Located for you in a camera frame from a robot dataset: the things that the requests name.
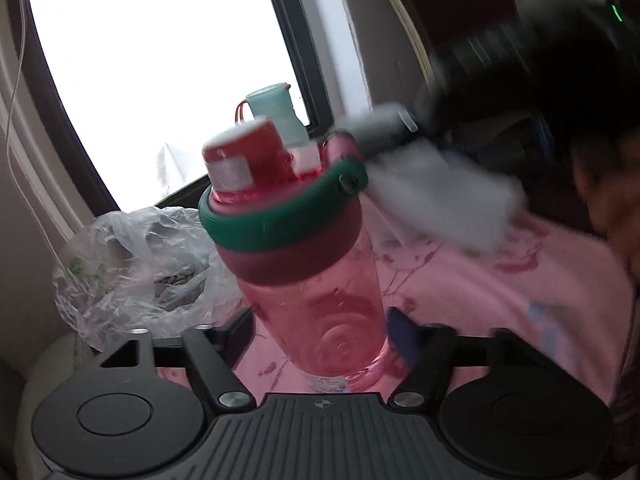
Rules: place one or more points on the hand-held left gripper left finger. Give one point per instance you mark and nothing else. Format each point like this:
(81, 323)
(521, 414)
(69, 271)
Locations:
(241, 329)

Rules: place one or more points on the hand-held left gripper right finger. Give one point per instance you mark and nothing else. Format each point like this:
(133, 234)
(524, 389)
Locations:
(403, 336)

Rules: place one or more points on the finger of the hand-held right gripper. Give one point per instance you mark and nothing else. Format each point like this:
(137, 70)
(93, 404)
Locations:
(382, 130)

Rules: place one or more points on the grey cleaning cloth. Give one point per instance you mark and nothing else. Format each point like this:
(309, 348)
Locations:
(450, 200)

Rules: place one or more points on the person's right forearm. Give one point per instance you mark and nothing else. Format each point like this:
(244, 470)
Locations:
(612, 210)

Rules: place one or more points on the pink printed blanket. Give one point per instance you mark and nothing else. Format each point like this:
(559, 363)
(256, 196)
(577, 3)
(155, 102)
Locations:
(490, 300)

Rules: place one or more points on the light blue bottle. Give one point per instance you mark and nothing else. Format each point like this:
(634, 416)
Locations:
(272, 105)

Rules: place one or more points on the clear plastic bag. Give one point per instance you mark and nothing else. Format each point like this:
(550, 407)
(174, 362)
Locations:
(130, 270)

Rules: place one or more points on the window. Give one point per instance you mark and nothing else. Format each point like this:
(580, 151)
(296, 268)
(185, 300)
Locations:
(160, 60)

